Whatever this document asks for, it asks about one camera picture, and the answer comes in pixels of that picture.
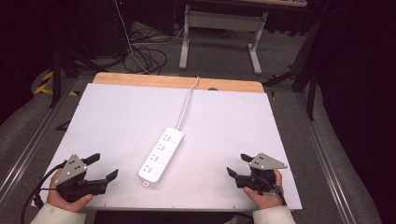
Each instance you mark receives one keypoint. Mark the yellow black floor tape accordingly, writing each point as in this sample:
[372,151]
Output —
[45,84]

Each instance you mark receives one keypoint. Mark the person's left hand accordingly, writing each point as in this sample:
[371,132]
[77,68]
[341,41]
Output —
[67,205]

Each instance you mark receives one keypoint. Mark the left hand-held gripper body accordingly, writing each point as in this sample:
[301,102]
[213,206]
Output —
[72,174]

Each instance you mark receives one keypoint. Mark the grey metal desk frame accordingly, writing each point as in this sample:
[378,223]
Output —
[221,20]

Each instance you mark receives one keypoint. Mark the white power strip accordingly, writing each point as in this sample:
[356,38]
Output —
[162,155]

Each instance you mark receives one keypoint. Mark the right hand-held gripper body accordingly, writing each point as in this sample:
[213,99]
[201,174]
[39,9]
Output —
[261,179]

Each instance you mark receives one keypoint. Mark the black tripod stand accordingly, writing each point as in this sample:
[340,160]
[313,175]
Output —
[57,74]

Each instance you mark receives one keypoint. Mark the person's right hand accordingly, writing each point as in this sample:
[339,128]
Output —
[267,200]

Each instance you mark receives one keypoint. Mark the wooden table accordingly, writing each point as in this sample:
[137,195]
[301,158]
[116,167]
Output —
[140,80]

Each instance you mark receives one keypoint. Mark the aluminium floor rail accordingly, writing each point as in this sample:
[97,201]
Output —
[34,143]
[327,161]

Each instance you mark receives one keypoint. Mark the white board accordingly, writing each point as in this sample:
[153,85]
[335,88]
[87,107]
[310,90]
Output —
[124,124]

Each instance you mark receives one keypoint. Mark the black metal stand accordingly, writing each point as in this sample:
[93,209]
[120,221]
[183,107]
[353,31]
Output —
[306,71]

